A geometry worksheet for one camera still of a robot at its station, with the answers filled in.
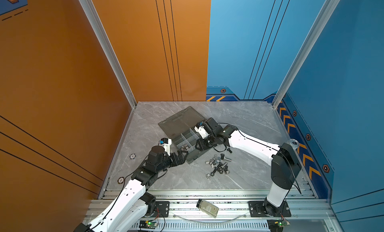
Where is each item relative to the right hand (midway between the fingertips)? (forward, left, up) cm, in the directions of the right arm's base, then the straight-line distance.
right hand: (196, 146), depth 83 cm
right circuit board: (-34, -38, -14) cm, 53 cm away
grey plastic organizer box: (+22, +12, -12) cm, 28 cm away
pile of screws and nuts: (-4, -12, -12) cm, 17 cm away
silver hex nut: (-12, -6, -11) cm, 18 cm away
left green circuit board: (-34, +23, -13) cm, 43 cm away
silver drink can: (+1, -54, +1) cm, 54 cm away
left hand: (-5, +7, +1) cm, 8 cm away
